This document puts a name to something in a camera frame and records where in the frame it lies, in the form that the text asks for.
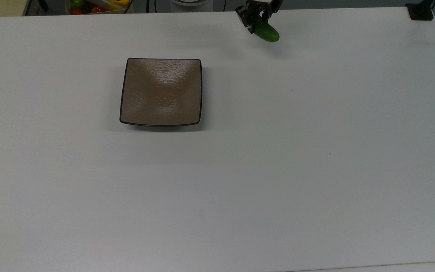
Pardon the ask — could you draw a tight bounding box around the square brown ceramic plate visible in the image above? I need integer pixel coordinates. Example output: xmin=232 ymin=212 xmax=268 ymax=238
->
xmin=119 ymin=57 xmax=203 ymax=127

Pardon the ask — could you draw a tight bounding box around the clear box of toy fruit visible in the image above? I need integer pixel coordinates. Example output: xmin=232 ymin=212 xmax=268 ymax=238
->
xmin=65 ymin=0 xmax=133 ymax=15

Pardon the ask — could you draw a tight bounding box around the light wooden board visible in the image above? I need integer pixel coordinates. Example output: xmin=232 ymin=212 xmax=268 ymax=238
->
xmin=0 ymin=0 xmax=30 ymax=18

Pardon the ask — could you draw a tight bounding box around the black stand base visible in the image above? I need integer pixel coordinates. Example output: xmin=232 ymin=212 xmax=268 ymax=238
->
xmin=406 ymin=0 xmax=435 ymax=21

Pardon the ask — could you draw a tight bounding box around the green cucumber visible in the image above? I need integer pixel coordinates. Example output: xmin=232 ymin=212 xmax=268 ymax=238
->
xmin=254 ymin=17 xmax=281 ymax=43

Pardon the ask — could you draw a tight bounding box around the Franka gripper body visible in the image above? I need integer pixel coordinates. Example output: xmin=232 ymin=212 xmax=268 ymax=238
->
xmin=246 ymin=0 xmax=284 ymax=12

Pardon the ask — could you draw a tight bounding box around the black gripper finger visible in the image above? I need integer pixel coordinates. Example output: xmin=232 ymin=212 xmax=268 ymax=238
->
xmin=235 ymin=5 xmax=258 ymax=34
xmin=264 ymin=5 xmax=283 ymax=22

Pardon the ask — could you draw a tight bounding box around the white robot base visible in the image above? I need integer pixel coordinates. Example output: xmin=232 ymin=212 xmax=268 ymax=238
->
xmin=170 ymin=0 xmax=215 ymax=8

